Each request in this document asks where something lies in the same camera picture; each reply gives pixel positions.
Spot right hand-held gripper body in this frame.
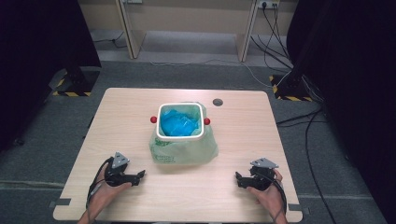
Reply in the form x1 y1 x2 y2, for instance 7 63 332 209
247 157 279 191

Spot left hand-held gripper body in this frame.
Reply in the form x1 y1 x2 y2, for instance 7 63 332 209
104 151 134 188

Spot white trash bin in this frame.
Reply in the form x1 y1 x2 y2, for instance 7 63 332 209
155 102 205 142

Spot green plastic bag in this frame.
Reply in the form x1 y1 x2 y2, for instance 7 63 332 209
148 102 219 166

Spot person's right hand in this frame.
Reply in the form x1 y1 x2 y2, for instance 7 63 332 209
247 169 285 219

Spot person's left hand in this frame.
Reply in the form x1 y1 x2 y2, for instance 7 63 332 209
87 181 133 218

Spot grey tape piece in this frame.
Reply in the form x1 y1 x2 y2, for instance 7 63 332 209
48 197 72 209
287 203 311 216

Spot blue plastic bag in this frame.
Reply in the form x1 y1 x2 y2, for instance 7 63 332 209
160 108 200 137

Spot black stand base striped tape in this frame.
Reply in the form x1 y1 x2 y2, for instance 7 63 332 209
49 65 102 97
269 72 314 103

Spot beige desk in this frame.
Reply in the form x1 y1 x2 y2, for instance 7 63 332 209
78 0 300 63

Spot right hand-held gripper black cable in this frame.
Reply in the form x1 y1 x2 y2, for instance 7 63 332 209
262 172 289 220

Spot hand-held gripper black cable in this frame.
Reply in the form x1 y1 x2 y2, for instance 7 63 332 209
262 172 289 220
85 156 115 216

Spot left hand-held gripper black cable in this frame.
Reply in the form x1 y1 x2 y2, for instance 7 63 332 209
85 156 115 216

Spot thin black floor cable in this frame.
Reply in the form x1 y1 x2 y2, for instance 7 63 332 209
92 30 128 49

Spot black socket cables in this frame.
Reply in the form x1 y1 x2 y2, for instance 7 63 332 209
249 4 295 71

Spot white wall power socket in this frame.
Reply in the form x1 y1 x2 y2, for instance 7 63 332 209
257 0 280 9

